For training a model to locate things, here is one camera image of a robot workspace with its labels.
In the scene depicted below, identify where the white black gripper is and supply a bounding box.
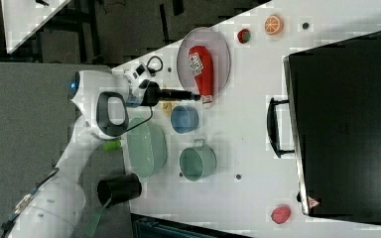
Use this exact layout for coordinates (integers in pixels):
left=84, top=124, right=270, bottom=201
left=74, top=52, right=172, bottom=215
left=124, top=61, right=200, bottom=107

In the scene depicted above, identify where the red plush ketchup bottle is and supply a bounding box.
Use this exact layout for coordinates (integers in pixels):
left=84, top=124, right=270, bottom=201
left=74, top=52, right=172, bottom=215
left=188, top=46, right=214, bottom=108

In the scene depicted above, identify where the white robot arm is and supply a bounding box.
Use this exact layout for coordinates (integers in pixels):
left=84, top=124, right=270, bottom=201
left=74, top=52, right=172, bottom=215
left=1, top=63, right=201, bottom=238

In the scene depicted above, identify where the grey round plate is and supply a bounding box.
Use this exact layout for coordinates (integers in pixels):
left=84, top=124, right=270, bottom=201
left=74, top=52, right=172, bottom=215
left=176, top=28, right=231, bottom=97

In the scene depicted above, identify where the blue round bowl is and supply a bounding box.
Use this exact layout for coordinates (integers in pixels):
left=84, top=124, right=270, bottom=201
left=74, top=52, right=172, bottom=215
left=171, top=106, right=199, bottom=134

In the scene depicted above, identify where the green perforated colander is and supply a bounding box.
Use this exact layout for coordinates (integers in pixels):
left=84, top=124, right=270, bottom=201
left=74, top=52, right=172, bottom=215
left=127, top=118, right=167, bottom=178

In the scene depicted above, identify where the green lime toy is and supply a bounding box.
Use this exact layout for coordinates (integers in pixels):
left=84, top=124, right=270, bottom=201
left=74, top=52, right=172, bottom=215
left=102, top=140, right=122, bottom=152

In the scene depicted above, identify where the red strawberry toy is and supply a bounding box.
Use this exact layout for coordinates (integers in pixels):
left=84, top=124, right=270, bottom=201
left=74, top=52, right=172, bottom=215
left=237, top=29, right=251, bottom=44

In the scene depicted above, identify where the orange slice toy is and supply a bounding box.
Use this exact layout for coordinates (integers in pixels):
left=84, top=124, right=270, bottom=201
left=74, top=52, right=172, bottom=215
left=264, top=14, right=284, bottom=36

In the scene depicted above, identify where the white side table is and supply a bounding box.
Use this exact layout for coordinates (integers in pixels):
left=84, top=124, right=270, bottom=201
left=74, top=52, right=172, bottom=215
left=0, top=0, right=72, bottom=54

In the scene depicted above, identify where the black toaster oven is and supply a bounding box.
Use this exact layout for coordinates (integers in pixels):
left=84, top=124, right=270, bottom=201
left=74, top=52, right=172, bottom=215
left=283, top=31, right=381, bottom=225

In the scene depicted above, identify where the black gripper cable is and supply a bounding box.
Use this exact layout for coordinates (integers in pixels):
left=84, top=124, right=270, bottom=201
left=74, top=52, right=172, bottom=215
left=125, top=55, right=165, bottom=133

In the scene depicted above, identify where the green pot with handle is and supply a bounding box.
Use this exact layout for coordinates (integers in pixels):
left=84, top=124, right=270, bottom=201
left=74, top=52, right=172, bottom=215
left=180, top=139, right=217, bottom=181

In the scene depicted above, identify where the blue metal frame rail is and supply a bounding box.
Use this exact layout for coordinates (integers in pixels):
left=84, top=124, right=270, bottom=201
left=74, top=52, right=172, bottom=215
left=131, top=213, right=248, bottom=238

